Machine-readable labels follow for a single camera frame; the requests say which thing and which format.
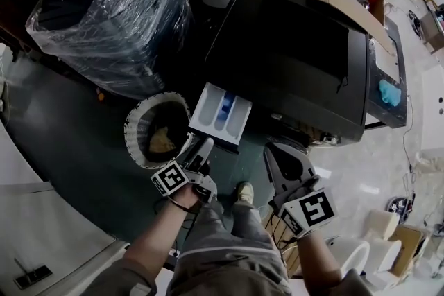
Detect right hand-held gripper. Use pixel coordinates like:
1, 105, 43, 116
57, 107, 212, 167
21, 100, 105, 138
262, 141, 339, 239

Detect black round device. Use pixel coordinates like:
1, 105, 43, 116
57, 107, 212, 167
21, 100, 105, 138
386, 195, 414, 220

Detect black washing machine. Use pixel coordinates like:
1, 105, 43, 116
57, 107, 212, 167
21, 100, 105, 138
204, 0, 370, 149

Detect white ribbed waste basket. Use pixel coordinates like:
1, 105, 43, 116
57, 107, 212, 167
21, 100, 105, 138
123, 90, 192, 170

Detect teal cloth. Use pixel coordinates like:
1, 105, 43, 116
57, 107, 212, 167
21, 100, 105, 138
378, 78, 402, 106

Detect person's left forearm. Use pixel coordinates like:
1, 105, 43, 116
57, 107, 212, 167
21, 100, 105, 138
121, 199, 203, 277

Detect person's grey trousers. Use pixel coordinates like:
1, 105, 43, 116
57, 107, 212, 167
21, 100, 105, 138
165, 199, 293, 296

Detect black wrist strap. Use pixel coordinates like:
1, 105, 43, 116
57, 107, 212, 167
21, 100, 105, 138
167, 195, 196, 214

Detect yellow paper scrap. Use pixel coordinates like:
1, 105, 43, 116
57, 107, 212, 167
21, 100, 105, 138
148, 126, 178, 154

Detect black cabinet handle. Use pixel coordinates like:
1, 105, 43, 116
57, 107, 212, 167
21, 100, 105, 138
13, 257, 53, 290

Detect person's beige shoe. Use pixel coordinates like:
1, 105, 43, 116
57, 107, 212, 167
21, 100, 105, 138
236, 181, 255, 204

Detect wooden slatted crate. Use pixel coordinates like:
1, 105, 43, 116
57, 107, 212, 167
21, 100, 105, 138
264, 207, 303, 279

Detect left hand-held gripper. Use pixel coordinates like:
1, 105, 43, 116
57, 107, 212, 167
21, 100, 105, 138
150, 134, 219, 204

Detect white foam roll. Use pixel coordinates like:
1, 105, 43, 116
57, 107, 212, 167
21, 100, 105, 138
364, 209, 400, 241
325, 236, 371, 277

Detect white cabinet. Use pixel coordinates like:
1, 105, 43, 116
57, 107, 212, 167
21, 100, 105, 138
0, 121, 130, 296

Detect small cardboard box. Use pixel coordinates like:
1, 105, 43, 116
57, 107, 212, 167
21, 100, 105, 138
388, 224, 432, 279

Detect white detergent drawer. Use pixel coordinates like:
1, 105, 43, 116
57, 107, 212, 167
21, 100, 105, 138
188, 82, 254, 155

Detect open cardboard box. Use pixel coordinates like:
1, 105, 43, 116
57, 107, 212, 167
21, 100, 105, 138
309, 0, 398, 57

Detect person's left hand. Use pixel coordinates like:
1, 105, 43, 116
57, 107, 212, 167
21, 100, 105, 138
173, 182, 205, 211

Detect person's right forearm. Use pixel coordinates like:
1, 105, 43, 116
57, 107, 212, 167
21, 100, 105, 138
295, 229, 345, 287

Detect plastic-wrapped black appliance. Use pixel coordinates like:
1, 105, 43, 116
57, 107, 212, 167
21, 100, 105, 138
25, 0, 194, 101

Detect black cable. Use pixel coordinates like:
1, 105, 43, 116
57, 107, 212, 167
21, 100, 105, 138
401, 95, 418, 184

